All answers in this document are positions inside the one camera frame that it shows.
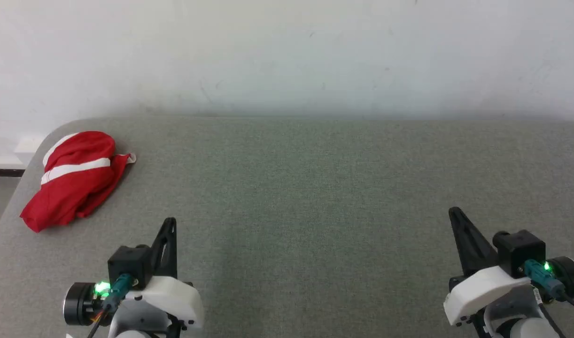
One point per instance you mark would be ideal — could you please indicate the red shirt with white stripe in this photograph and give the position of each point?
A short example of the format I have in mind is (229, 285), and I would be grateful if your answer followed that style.
(73, 188)

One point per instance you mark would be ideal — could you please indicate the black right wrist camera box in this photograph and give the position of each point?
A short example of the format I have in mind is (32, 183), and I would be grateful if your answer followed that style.
(519, 249)

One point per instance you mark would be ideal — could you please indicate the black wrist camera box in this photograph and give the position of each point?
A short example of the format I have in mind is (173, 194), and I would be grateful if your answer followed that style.
(519, 249)
(127, 260)

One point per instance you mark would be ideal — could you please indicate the black baseboard strip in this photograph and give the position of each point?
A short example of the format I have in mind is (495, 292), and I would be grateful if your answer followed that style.
(3, 172)

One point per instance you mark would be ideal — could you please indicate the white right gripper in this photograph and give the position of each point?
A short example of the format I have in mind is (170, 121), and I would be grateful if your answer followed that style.
(479, 288)

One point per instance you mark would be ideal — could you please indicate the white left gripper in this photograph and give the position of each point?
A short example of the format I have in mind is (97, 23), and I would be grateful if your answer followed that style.
(174, 295)

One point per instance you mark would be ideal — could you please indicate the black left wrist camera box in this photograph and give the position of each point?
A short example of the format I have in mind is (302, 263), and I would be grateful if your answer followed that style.
(127, 260)

